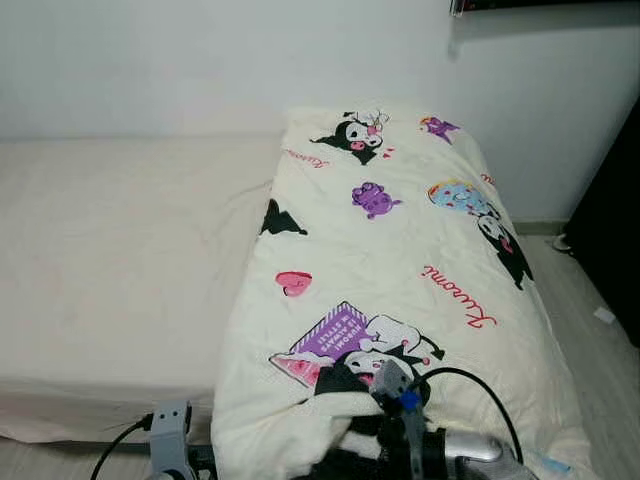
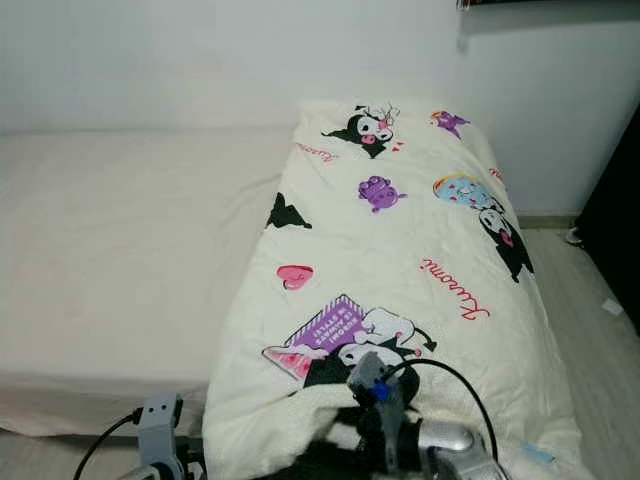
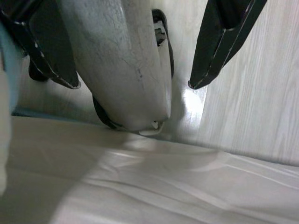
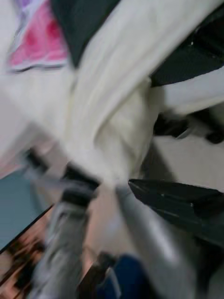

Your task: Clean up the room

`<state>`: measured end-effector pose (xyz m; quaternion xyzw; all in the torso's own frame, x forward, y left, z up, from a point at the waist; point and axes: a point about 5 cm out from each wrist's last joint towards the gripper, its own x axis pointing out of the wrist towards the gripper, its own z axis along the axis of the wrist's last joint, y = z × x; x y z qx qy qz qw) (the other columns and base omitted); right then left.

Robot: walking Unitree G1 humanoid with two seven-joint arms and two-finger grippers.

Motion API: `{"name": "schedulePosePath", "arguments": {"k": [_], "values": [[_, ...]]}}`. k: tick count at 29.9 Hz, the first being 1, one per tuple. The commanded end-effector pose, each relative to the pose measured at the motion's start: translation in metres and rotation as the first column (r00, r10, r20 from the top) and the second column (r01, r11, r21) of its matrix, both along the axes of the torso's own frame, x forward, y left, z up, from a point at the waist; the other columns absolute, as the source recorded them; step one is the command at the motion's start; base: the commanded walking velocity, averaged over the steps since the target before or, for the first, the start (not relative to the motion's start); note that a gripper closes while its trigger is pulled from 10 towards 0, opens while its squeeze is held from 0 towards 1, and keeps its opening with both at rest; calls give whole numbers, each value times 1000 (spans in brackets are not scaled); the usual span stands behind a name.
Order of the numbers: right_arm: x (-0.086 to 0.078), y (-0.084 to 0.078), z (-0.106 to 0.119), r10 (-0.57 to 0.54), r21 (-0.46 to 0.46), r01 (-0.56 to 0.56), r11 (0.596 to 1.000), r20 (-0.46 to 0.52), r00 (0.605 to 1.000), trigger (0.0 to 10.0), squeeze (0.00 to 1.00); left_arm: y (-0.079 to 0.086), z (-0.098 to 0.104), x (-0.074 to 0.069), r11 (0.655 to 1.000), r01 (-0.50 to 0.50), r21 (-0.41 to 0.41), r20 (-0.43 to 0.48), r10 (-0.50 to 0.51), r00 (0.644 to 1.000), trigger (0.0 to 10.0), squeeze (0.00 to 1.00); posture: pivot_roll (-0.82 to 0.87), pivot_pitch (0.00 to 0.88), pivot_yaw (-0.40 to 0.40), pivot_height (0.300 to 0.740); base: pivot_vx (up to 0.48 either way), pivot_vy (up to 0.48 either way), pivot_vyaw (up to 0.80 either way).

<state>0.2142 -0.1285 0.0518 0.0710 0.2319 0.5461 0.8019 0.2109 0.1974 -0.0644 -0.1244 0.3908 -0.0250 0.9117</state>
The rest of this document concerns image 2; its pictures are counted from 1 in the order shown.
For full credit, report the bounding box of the black wardrobe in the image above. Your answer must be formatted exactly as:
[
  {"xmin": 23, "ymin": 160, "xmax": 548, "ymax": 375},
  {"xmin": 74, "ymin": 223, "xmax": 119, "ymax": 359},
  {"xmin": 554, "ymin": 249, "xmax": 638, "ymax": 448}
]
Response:
[{"xmin": 572, "ymin": 158, "xmax": 640, "ymax": 303}]

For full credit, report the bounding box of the cream bed mattress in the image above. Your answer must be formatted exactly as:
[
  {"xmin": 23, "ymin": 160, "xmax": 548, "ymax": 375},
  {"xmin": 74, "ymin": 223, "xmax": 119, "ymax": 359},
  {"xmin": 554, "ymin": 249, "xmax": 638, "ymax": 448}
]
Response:
[{"xmin": 0, "ymin": 128, "xmax": 298, "ymax": 438}]

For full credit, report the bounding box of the cream cartoon print blanket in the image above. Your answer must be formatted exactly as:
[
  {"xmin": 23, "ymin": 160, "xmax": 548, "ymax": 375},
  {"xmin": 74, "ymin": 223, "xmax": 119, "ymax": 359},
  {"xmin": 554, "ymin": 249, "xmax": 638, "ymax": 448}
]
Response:
[{"xmin": 202, "ymin": 97, "xmax": 587, "ymax": 480}]

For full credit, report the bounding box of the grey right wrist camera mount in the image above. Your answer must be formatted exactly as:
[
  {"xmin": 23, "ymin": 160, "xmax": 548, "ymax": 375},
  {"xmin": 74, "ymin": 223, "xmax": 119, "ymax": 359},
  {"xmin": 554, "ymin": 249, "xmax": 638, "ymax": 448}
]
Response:
[{"xmin": 347, "ymin": 349, "xmax": 401, "ymax": 480}]

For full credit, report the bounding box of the black wall-mounted fixture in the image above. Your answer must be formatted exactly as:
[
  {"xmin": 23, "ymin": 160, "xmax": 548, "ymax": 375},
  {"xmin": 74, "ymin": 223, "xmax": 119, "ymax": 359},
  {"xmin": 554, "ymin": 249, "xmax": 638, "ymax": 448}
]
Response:
[{"xmin": 455, "ymin": 0, "xmax": 640, "ymax": 12}]

